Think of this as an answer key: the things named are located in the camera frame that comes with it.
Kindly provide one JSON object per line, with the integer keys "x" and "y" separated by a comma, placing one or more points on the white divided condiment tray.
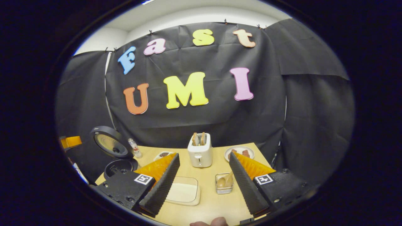
{"x": 162, "y": 155}

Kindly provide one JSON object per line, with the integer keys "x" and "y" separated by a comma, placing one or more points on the small clear bottle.
{"x": 135, "y": 149}

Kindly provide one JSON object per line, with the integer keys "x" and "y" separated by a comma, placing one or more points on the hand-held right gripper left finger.
{"x": 163, "y": 185}

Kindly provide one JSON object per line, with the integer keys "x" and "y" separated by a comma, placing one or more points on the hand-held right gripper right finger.
{"x": 246, "y": 185}

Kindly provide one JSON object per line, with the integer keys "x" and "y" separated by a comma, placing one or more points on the toast slice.
{"x": 194, "y": 139}
{"x": 203, "y": 139}

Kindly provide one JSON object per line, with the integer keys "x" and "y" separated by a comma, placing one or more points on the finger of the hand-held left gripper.
{"x": 73, "y": 142}

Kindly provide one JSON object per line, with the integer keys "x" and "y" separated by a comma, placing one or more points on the black rice cooker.
{"x": 113, "y": 144}

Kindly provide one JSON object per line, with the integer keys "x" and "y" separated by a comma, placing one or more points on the white round plate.
{"x": 240, "y": 148}

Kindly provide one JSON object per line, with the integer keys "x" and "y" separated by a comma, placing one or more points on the white toaster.
{"x": 200, "y": 155}

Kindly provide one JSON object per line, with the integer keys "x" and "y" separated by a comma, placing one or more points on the brown meat piece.
{"x": 233, "y": 151}
{"x": 246, "y": 153}

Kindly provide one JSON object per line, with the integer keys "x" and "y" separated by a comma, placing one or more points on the wooden spoon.
{"x": 221, "y": 182}

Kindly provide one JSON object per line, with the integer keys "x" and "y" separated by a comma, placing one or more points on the clear container of rice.
{"x": 183, "y": 193}

